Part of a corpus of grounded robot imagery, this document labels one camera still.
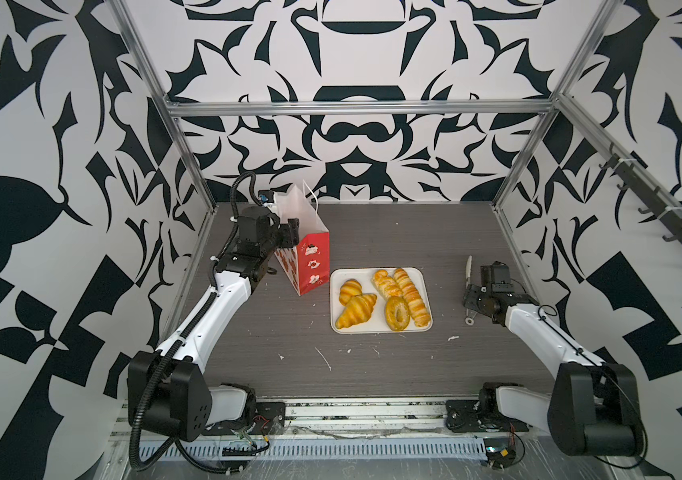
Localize steel tongs white tips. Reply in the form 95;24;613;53
464;255;477;326

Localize white red paper bag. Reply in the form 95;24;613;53
271;181;330;296

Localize long striped fake bread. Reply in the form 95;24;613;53
393;268;431;328

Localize round yellow fake bun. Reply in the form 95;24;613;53
384;296;411;332

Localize small yellow fake bread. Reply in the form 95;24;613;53
339;279;362;305

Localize short twisted fake bread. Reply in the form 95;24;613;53
372;269;403;300

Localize yellow fake croissant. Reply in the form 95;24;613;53
335;294;378;329

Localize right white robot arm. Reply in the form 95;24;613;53
463;261;647;457

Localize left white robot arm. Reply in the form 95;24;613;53
127;206;300;442

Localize white plastic tray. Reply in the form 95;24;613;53
329;267;434;335

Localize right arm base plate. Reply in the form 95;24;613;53
445;399;529;433

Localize small electronics board with wires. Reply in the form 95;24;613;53
484;433;526;470

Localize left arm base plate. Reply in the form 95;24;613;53
202;401;286;436

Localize aluminium frame rail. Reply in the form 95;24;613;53
112;395;618;439

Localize wall hook rack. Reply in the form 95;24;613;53
600;142;682;246

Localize black corrugated cable conduit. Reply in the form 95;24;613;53
127;353;180;470

